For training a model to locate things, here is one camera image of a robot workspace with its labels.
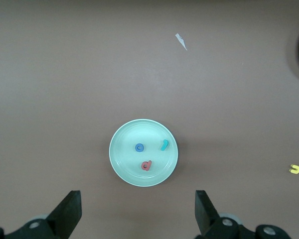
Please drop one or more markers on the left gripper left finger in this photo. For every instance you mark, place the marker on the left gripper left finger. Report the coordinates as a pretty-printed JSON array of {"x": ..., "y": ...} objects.
[{"x": 54, "y": 224}]

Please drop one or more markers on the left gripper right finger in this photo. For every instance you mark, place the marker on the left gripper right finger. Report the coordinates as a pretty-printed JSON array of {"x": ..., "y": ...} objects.
[{"x": 211, "y": 226}]

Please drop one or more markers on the pink foam letter p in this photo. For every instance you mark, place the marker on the pink foam letter p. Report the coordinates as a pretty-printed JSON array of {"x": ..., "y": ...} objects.
[{"x": 149, "y": 165}]

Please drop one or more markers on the cyan foam letter l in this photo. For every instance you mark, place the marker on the cyan foam letter l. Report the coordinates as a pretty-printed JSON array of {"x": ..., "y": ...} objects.
[{"x": 164, "y": 145}]

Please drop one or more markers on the blue foam letter o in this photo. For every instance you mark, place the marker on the blue foam letter o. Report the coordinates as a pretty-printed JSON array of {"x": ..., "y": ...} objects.
[{"x": 136, "y": 148}]

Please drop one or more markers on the green plate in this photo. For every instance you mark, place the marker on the green plate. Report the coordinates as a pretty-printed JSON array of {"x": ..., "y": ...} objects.
[{"x": 129, "y": 169}]

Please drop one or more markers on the yellow foam letter u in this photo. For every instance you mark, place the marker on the yellow foam letter u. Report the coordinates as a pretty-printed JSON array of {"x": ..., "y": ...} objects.
[{"x": 295, "y": 171}]

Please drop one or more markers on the brown table cover sheet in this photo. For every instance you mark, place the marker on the brown table cover sheet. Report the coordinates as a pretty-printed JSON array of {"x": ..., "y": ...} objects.
[{"x": 64, "y": 74}]

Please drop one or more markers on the white paper scrap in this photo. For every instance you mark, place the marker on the white paper scrap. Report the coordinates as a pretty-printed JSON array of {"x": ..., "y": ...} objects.
[{"x": 181, "y": 41}]

